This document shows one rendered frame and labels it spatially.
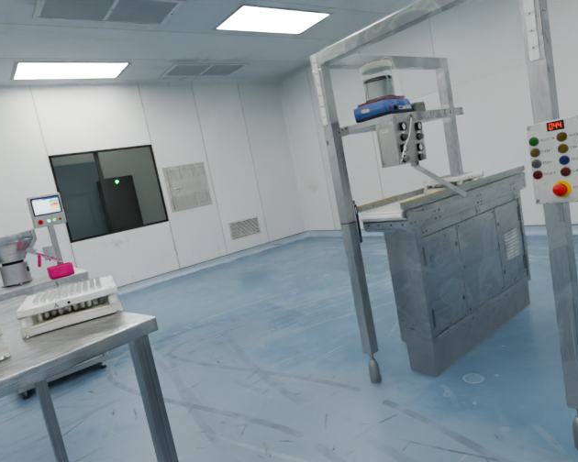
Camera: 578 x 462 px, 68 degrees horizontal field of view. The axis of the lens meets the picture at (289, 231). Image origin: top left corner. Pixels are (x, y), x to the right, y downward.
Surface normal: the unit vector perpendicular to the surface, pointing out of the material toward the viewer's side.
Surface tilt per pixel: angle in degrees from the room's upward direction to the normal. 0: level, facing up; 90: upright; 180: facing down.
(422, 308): 90
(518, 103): 90
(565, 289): 90
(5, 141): 90
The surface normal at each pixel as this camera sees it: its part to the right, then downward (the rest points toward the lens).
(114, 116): 0.60, -0.01
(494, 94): -0.78, 0.22
